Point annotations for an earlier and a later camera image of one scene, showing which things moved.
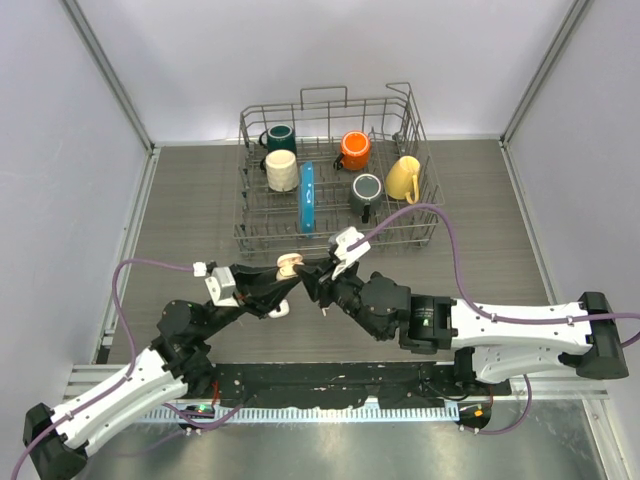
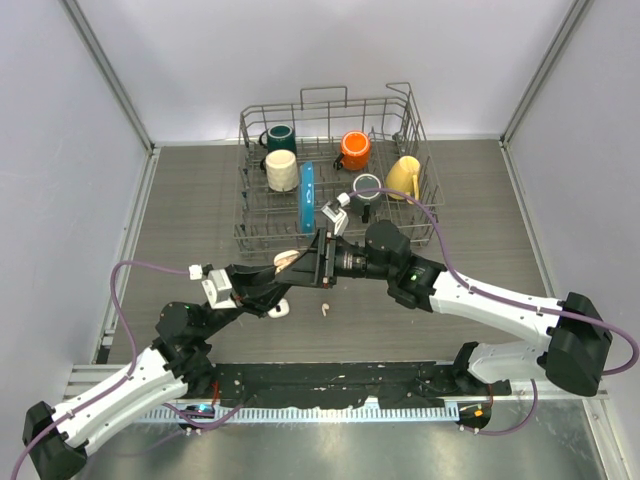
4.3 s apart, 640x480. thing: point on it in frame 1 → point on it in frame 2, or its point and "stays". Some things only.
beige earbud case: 286,263 stays
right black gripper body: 343,291 → 344,261
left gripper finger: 269,301 stays
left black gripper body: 250,302 stays
